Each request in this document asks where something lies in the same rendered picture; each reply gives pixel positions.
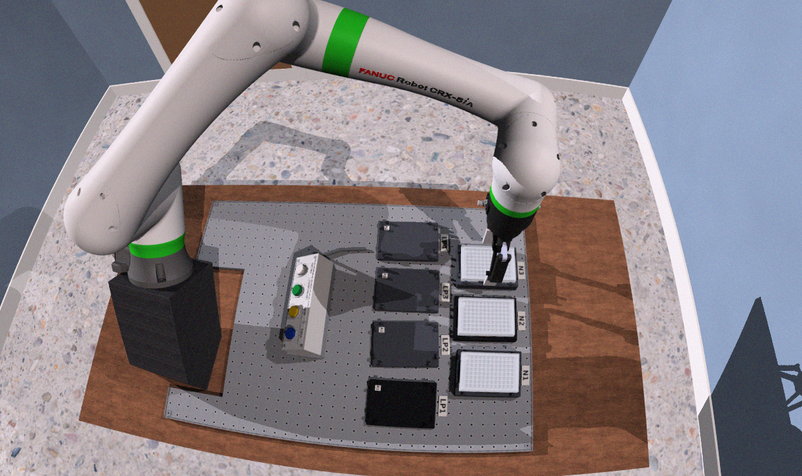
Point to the white button panel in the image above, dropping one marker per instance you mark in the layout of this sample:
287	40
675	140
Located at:
307	319

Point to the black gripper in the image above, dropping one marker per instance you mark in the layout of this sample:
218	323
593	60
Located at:
500	241

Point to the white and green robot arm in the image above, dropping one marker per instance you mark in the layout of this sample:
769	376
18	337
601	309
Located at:
130	204

